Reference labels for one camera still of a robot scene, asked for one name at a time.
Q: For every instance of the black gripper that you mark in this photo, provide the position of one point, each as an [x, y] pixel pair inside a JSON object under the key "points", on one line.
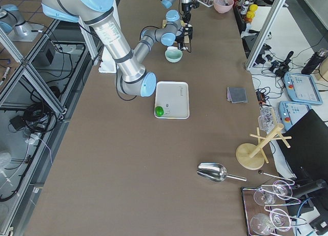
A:
{"points": [[181, 38], [185, 7]]}

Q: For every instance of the light green bowl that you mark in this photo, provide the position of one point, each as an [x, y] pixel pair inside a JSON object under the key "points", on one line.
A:
{"points": [[173, 54]]}

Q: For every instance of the pink ribbed bowl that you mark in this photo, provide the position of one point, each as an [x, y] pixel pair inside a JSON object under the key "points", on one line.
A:
{"points": [[221, 7]]}

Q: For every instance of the small metal spoon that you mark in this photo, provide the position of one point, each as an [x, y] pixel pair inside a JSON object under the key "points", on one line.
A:
{"points": [[261, 172]]}

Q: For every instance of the cream rabbit tray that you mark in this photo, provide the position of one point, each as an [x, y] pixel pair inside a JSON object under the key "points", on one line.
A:
{"points": [[173, 96]]}

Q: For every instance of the grey folded cloth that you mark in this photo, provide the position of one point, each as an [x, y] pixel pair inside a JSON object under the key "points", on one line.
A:
{"points": [[236, 95]]}

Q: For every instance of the green lime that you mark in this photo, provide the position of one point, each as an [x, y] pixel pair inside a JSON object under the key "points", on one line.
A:
{"points": [[159, 111]]}

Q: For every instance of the clear glass dish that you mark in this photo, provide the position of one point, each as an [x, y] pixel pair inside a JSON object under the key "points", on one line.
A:
{"points": [[267, 118]]}

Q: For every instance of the upper teach pendant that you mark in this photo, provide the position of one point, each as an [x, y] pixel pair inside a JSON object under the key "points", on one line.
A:
{"points": [[302, 88]]}

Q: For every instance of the teach pendant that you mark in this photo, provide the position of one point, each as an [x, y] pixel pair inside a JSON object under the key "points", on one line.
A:
{"points": [[302, 88], [291, 112]]}

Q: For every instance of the lower teach pendant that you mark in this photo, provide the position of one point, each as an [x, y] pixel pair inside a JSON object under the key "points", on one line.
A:
{"points": [[291, 112]]}

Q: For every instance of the black water bottle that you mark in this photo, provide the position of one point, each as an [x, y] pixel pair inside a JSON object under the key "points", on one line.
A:
{"points": [[314, 61]]}

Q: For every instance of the wooden mug tree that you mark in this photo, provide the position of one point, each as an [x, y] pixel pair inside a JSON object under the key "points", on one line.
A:
{"points": [[252, 156]]}

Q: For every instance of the metal scoop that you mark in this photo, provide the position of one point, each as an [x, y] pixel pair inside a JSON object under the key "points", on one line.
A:
{"points": [[216, 172]]}

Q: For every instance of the black monitor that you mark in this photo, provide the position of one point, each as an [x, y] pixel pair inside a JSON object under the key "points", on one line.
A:
{"points": [[307, 156]]}

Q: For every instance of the wine glass rack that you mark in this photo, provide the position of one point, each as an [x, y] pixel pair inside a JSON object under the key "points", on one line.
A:
{"points": [[265, 208]]}

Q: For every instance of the aluminium frame post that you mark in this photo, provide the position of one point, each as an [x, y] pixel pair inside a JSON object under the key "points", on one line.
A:
{"points": [[274, 10]]}

